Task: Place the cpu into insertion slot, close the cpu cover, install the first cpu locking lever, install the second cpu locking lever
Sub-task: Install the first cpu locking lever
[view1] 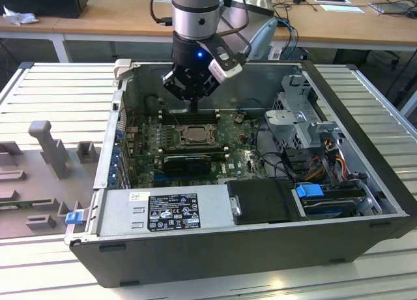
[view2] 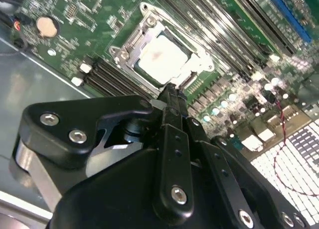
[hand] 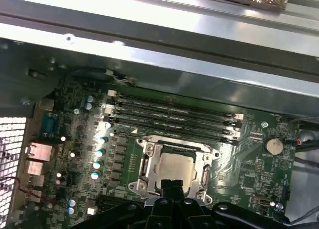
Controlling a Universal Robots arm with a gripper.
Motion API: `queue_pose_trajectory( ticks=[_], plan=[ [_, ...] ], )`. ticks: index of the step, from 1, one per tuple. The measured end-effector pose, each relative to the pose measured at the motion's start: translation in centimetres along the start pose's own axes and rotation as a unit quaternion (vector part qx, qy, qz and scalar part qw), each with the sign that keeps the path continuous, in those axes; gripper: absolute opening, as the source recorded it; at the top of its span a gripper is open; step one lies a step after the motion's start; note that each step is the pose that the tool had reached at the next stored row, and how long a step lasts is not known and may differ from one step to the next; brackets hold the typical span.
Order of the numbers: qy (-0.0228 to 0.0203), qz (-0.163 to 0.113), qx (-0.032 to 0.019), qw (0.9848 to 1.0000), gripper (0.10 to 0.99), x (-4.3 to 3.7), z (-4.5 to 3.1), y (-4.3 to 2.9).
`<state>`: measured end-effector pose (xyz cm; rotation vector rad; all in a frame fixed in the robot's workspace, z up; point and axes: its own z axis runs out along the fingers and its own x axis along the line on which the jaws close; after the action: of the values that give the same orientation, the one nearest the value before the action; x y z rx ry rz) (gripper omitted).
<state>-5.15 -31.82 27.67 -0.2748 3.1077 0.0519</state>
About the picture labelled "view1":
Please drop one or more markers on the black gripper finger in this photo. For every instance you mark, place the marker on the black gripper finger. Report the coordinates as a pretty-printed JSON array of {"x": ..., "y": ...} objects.
[
  {"x": 208, "y": 86},
  {"x": 174, "y": 84}
]

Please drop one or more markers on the silver square CPU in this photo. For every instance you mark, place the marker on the silver square CPU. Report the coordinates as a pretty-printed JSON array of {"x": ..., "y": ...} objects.
[{"x": 195, "y": 131}]

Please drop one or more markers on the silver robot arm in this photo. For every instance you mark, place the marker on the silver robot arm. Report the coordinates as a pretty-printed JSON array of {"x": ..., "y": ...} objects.
[{"x": 195, "y": 19}]

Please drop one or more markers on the black RAM slot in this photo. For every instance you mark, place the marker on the black RAM slot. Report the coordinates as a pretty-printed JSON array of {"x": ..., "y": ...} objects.
[
  {"x": 192, "y": 148},
  {"x": 221, "y": 155},
  {"x": 208, "y": 113},
  {"x": 182, "y": 119}
]

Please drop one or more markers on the CPU socket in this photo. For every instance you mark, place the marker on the CPU socket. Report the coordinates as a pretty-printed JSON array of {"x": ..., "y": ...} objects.
[{"x": 178, "y": 141}]

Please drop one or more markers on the round coin battery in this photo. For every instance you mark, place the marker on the round coin battery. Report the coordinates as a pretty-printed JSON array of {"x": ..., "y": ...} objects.
[{"x": 239, "y": 118}]

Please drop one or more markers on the wooden desk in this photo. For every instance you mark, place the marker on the wooden desk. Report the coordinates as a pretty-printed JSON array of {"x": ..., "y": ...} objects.
[{"x": 130, "y": 16}]

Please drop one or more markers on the green motherboard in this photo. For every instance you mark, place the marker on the green motherboard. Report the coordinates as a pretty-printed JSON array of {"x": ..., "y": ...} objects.
[{"x": 241, "y": 156}]

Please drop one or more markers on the black graphics card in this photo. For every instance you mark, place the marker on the black graphics card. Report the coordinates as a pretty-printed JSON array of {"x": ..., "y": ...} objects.
[{"x": 187, "y": 164}]

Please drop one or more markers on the grey metal drive cage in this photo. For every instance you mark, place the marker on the grey metal drive cage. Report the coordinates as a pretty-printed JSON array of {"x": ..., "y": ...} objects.
[{"x": 283, "y": 120}]

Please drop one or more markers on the small white barcode sticker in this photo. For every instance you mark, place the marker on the small white barcode sticker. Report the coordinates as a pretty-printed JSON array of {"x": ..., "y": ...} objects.
[{"x": 139, "y": 196}]

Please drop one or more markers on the black plastic air shroud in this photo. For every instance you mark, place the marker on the black plastic air shroud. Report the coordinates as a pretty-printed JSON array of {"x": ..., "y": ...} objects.
[{"x": 260, "y": 202}]

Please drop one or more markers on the black label sticker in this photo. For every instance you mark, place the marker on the black label sticker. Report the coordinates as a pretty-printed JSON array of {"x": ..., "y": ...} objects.
[{"x": 172, "y": 212}]

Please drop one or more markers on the grey parts rack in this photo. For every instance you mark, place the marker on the grey parts rack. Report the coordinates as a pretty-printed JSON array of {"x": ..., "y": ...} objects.
[{"x": 55, "y": 156}]

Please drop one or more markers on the silver power supply unit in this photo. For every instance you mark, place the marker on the silver power supply unit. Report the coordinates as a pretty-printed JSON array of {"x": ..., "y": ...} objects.
[{"x": 117, "y": 215}]

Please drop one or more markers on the blue disk carrier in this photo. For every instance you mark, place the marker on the blue disk carrier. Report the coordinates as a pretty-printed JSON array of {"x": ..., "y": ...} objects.
[{"x": 307, "y": 191}]

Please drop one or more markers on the black computer box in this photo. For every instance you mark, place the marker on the black computer box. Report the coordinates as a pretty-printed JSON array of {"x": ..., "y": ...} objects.
[{"x": 42, "y": 0}]

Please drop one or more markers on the blue case latch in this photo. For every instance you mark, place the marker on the blue case latch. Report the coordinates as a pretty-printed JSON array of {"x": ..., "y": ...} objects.
[{"x": 73, "y": 218}]

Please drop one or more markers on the crumpled white paper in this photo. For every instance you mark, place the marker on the crumpled white paper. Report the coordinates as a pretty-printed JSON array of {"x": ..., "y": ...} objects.
[{"x": 19, "y": 17}]

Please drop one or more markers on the hard disk drive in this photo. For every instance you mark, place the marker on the hard disk drive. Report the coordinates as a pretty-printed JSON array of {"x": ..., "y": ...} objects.
[{"x": 325, "y": 208}]

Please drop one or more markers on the dark grey PC case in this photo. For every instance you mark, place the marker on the dark grey PC case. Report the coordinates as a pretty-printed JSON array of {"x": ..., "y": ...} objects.
[{"x": 228, "y": 257}]

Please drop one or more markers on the green RAM stick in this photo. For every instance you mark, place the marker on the green RAM stick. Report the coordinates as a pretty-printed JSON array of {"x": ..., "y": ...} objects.
[{"x": 26, "y": 203}]

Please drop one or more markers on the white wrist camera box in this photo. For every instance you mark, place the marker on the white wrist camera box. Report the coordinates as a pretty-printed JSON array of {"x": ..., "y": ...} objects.
[{"x": 226, "y": 70}]

